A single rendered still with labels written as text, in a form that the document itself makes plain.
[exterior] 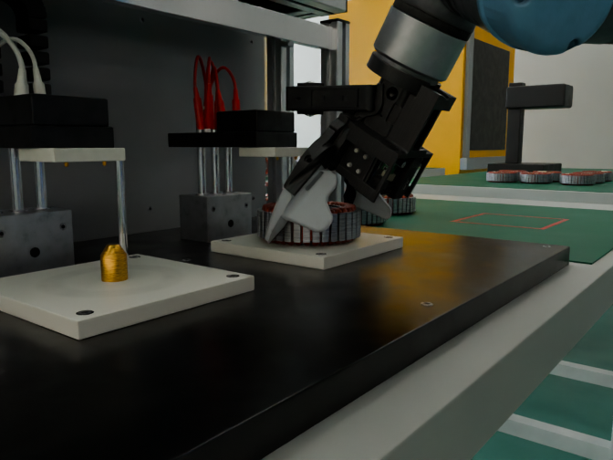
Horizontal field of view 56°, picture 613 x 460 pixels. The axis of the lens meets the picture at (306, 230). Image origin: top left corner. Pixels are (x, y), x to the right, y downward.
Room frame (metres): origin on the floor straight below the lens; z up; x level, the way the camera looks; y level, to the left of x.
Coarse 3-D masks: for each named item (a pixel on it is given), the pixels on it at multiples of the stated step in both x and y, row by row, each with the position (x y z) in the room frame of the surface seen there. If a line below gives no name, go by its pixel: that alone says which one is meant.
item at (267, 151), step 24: (240, 120) 0.63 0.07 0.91; (264, 120) 0.63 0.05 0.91; (288, 120) 0.66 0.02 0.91; (192, 144) 0.68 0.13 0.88; (216, 144) 0.65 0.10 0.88; (240, 144) 0.63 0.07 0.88; (264, 144) 0.63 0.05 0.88; (288, 144) 0.66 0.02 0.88; (216, 168) 0.70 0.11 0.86; (216, 192) 0.70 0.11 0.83
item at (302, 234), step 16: (272, 208) 0.59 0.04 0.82; (336, 208) 0.58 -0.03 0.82; (352, 208) 0.60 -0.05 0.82; (288, 224) 0.57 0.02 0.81; (336, 224) 0.57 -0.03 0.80; (352, 224) 0.58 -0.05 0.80; (288, 240) 0.57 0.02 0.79; (304, 240) 0.56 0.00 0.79; (320, 240) 0.57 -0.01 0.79; (336, 240) 0.57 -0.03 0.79; (352, 240) 0.60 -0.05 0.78
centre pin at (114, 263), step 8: (104, 248) 0.42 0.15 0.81; (112, 248) 0.42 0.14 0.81; (120, 248) 0.42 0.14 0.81; (104, 256) 0.42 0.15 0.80; (112, 256) 0.42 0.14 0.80; (120, 256) 0.42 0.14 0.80; (104, 264) 0.42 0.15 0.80; (112, 264) 0.42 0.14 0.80; (120, 264) 0.42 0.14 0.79; (104, 272) 0.42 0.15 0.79; (112, 272) 0.42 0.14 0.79; (120, 272) 0.42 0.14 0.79; (104, 280) 0.42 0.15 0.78; (112, 280) 0.42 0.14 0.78; (120, 280) 0.42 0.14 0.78
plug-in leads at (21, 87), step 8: (0, 32) 0.51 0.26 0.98; (8, 40) 0.50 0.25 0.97; (16, 40) 0.52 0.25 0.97; (16, 48) 0.50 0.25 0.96; (16, 56) 0.50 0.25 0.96; (32, 56) 0.52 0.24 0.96; (24, 64) 0.53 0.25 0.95; (24, 72) 0.50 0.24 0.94; (16, 80) 0.50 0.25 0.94; (24, 80) 0.50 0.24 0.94; (40, 80) 0.52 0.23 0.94; (16, 88) 0.50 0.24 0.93; (24, 88) 0.50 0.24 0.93; (40, 88) 0.52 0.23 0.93
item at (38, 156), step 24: (24, 96) 0.44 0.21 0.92; (48, 96) 0.44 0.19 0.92; (72, 96) 0.46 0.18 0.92; (0, 120) 0.46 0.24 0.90; (24, 120) 0.44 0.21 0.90; (48, 120) 0.44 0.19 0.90; (72, 120) 0.45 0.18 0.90; (96, 120) 0.47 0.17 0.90; (0, 144) 0.46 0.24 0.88; (24, 144) 0.43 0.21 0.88; (48, 144) 0.44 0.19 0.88; (72, 144) 0.45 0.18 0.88; (96, 144) 0.47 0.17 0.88
